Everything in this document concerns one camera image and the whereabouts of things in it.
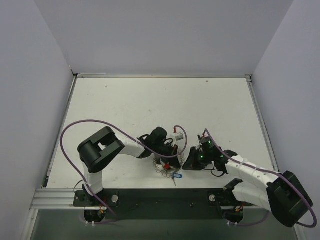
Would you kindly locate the aluminium front rail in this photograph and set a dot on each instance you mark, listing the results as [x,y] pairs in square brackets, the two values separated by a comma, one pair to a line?
[53,199]

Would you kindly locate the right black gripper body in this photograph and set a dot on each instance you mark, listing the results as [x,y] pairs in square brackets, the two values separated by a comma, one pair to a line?
[195,158]

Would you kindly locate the large metal keyring with loops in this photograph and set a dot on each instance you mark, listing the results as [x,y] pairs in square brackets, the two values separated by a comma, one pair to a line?
[168,171]

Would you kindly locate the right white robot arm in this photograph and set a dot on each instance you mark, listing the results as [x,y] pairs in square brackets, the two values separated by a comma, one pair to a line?
[282,194]

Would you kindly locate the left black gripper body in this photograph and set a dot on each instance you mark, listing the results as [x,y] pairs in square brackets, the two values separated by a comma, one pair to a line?
[171,153]

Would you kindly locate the blue key tag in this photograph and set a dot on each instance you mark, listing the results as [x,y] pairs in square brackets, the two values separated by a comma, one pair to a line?
[176,176]

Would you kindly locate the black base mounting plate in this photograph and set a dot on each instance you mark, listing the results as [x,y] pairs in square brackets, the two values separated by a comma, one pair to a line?
[158,204]

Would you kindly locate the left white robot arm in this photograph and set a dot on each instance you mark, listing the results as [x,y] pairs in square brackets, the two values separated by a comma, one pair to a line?
[98,151]

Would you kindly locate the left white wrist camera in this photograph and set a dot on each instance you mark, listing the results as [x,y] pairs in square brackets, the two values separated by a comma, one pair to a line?
[178,136]

